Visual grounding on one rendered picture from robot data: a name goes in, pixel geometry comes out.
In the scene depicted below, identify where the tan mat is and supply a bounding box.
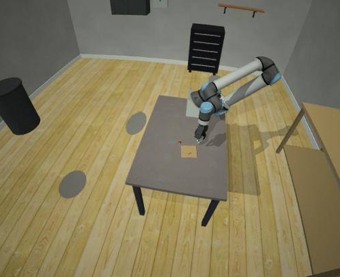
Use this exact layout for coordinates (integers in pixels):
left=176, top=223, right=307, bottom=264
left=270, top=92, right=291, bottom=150
left=181, top=145, right=197, bottom=158

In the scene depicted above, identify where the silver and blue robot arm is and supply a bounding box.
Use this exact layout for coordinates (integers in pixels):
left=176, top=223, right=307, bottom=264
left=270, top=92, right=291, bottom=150
left=191, top=56, right=282, bottom=139

